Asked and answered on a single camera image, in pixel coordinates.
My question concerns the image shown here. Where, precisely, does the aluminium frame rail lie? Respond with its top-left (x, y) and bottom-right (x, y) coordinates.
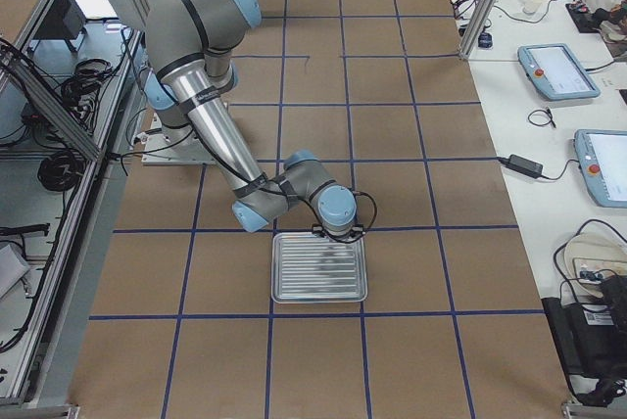
top-left (1, 0), bottom-right (143, 411)

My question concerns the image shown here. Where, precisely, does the blue teach pendant near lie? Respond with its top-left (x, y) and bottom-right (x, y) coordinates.
top-left (574, 129), bottom-right (626, 209)

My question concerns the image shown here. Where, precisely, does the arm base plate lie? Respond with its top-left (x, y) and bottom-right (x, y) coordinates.
top-left (136, 113), bottom-right (215, 165)

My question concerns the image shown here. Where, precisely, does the black power brick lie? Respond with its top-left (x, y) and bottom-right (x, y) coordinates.
top-left (497, 154), bottom-right (543, 179)

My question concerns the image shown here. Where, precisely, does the blue teach pendant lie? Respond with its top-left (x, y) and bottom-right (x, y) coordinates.
top-left (517, 43), bottom-right (601, 101)
top-left (574, 129), bottom-right (626, 209)

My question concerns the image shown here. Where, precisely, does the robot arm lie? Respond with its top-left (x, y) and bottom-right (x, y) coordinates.
top-left (145, 0), bottom-right (366, 244)

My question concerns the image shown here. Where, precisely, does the blue teach pendant far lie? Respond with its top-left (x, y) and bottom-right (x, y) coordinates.
top-left (517, 43), bottom-right (601, 101)

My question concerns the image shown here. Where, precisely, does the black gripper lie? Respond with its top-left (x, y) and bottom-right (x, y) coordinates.
top-left (311, 221), bottom-right (365, 244)

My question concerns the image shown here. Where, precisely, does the silver metal tray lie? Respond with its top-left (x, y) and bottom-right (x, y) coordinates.
top-left (271, 232), bottom-right (368, 303)

